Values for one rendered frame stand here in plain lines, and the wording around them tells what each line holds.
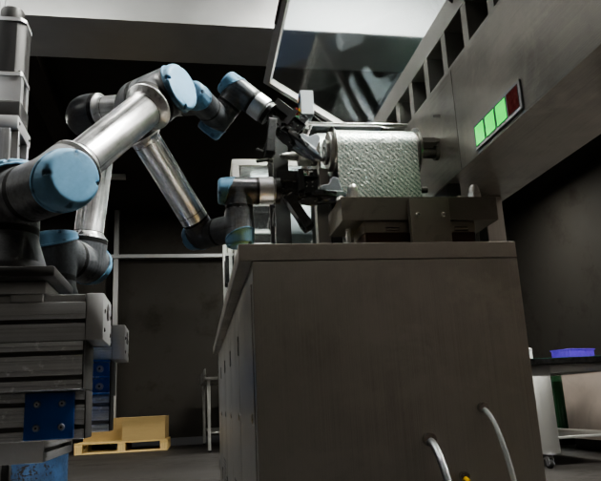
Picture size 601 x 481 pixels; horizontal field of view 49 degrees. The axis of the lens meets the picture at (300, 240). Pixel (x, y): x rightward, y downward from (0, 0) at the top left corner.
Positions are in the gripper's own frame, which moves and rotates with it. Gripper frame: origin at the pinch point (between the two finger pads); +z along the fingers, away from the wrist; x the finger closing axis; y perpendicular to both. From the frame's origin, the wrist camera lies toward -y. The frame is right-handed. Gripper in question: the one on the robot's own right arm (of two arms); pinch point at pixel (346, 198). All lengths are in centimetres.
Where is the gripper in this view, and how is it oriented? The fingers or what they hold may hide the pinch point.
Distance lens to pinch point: 181.7
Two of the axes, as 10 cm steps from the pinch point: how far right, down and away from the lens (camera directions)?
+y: -0.5, -9.7, 2.4
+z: 9.9, -0.1, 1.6
